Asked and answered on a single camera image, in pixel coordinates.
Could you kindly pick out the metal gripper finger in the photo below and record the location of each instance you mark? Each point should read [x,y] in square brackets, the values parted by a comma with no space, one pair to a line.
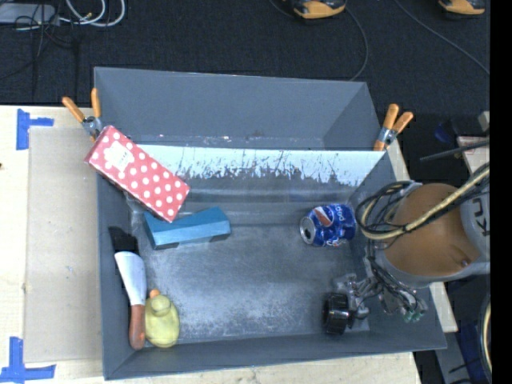
[360,305]
[352,283]

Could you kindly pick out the grey metal bin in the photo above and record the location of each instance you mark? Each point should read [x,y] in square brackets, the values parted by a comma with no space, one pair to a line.
[256,278]

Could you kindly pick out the black ribbed cylinder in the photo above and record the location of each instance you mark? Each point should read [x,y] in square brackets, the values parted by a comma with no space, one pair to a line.
[335,313]

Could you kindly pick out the pale cardboard board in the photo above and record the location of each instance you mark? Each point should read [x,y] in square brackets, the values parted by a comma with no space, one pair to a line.
[60,234]

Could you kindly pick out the yellow rubber duck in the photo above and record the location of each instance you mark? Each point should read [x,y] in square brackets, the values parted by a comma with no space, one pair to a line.
[162,322]

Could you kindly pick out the red white-dotted box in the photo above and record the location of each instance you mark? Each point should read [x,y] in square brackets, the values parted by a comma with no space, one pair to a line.
[140,172]

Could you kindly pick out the blue soda can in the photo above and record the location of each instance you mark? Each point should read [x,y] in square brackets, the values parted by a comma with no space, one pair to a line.
[330,226]

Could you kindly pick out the blue flat block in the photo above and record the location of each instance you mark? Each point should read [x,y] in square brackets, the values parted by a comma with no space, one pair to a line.
[192,228]

